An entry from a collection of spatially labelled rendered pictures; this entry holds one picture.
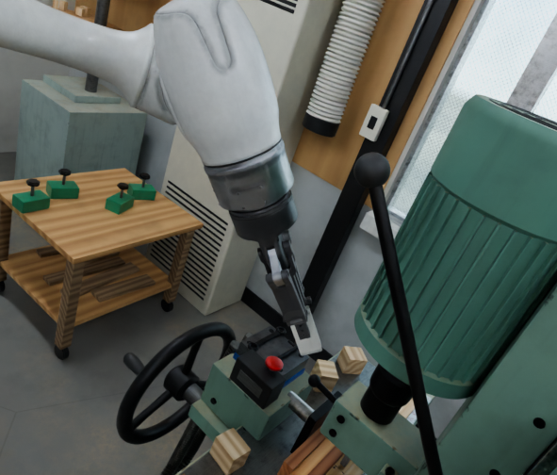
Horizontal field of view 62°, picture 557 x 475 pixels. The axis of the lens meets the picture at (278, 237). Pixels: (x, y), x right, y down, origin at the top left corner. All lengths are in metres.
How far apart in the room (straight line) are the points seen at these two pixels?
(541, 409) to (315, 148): 1.78
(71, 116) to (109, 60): 1.97
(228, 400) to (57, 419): 1.17
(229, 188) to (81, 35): 0.24
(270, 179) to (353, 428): 0.39
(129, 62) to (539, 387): 0.56
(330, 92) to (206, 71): 1.53
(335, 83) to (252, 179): 1.50
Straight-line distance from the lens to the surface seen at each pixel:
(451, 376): 0.58
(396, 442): 0.71
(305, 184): 2.25
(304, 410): 0.83
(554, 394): 0.55
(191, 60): 0.45
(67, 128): 2.59
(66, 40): 0.59
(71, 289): 1.87
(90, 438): 1.90
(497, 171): 0.48
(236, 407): 0.84
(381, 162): 0.45
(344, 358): 1.02
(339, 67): 1.95
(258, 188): 0.48
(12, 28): 0.56
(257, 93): 0.46
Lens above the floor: 1.53
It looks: 26 degrees down
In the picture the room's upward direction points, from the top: 21 degrees clockwise
